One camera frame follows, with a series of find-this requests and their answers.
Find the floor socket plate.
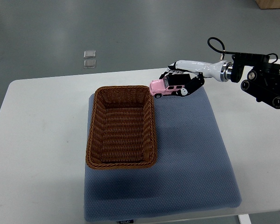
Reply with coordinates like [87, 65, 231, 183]
[84, 59, 96, 69]
[84, 50, 96, 58]

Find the lower floor socket plate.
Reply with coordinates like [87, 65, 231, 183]
[84, 59, 96, 69]

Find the white table leg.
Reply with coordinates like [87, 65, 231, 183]
[238, 214, 252, 224]

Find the brown wicker basket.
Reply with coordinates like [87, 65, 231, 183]
[85, 85, 157, 170]

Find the pink toy car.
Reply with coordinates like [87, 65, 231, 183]
[149, 73, 191, 98]

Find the upper floor socket plate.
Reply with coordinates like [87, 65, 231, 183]
[84, 50, 96, 58]

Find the wooden box corner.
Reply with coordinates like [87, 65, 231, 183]
[255, 0, 280, 9]

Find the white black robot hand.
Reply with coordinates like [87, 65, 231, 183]
[159, 60, 227, 97]

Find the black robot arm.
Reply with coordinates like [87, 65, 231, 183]
[160, 53, 280, 109]

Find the blue grey fabric mat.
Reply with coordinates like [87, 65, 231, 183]
[84, 88, 242, 222]

